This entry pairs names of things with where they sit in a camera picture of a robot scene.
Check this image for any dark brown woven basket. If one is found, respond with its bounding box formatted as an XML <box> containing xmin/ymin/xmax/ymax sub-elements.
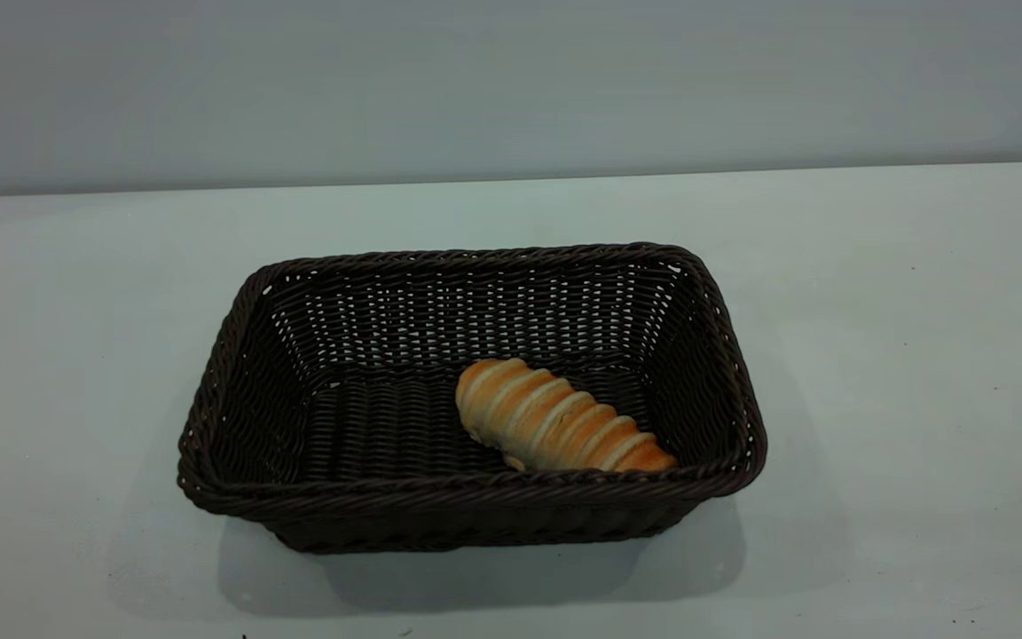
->
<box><xmin>177</xmin><ymin>242</ymin><xmax>768</xmax><ymax>556</ymax></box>

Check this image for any ridged golden bread roll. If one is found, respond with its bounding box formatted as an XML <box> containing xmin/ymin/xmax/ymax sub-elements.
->
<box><xmin>455</xmin><ymin>358</ymin><xmax>679</xmax><ymax>473</ymax></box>

